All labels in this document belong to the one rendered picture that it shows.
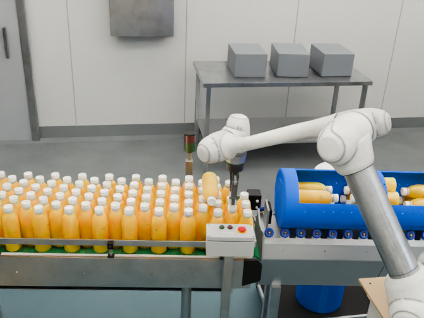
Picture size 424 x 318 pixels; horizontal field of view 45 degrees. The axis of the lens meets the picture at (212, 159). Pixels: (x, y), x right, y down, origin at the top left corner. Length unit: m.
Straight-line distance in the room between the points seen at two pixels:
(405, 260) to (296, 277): 0.96
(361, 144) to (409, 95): 4.78
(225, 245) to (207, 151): 0.44
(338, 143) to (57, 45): 4.11
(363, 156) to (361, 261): 1.01
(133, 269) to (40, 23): 3.43
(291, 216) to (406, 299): 0.76
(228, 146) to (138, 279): 0.81
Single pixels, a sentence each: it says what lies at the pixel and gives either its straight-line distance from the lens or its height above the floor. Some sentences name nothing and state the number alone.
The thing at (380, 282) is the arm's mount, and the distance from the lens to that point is 2.22.
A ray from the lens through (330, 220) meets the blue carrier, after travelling 2.43.
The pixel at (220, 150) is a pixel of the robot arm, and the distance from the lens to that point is 1.98.
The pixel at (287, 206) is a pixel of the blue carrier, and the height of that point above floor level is 1.13.
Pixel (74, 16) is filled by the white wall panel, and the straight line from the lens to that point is 5.32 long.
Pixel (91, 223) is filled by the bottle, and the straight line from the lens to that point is 2.35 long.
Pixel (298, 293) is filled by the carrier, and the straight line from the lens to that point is 3.31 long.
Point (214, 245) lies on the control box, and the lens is 2.18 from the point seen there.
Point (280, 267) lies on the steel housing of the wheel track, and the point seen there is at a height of 0.77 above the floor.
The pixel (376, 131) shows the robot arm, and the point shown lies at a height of 1.67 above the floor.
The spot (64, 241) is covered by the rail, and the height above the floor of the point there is 0.97.
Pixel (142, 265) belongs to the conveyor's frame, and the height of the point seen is 0.86.
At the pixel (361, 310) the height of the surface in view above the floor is 0.15.
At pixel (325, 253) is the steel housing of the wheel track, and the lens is 2.54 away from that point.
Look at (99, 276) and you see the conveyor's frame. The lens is 2.45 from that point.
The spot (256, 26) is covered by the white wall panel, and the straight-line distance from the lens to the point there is 5.51.
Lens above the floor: 2.34
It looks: 27 degrees down
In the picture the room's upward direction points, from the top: 3 degrees clockwise
